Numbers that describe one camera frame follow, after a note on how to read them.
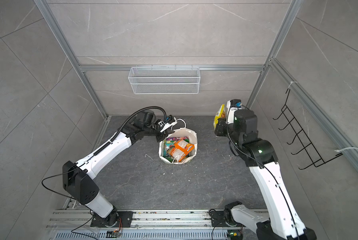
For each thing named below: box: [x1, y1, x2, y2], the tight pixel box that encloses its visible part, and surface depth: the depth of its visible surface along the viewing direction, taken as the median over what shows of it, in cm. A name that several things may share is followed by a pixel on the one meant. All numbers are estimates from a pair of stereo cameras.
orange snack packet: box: [170, 139, 195, 162], surface depth 84 cm
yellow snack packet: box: [213, 104, 226, 129], surface depth 66 cm
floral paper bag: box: [158, 118, 198, 164], surface depth 83 cm
